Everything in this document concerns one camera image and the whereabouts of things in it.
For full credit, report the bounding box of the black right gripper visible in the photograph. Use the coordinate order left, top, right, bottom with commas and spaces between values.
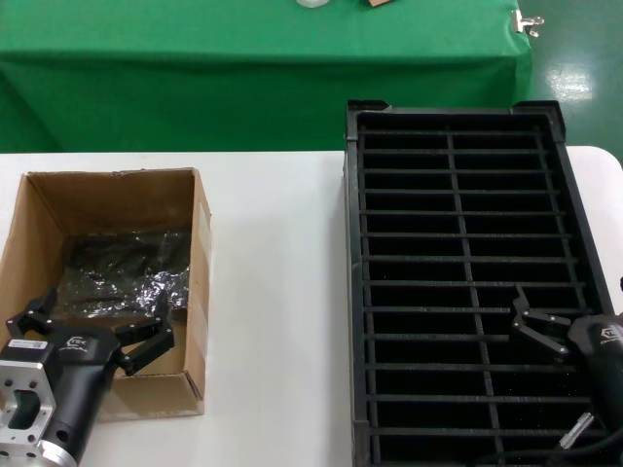
509, 276, 623, 439

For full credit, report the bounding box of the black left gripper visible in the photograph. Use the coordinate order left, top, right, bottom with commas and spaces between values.
5, 286, 175, 461

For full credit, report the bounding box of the grey antistatic plastic bag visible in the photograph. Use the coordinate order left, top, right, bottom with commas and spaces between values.
60, 229, 194, 322

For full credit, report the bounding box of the brown cardboard box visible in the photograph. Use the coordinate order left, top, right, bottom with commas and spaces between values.
0, 167, 214, 420

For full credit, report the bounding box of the black slotted plastic container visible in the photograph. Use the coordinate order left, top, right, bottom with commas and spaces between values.
343, 99, 623, 467

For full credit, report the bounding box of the silver metal binder clip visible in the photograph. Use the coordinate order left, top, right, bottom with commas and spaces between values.
511, 9, 545, 39

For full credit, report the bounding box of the green tablecloth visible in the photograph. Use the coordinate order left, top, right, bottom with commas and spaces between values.
0, 0, 535, 155

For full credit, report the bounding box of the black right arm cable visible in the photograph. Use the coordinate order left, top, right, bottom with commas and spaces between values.
495, 411, 623, 467

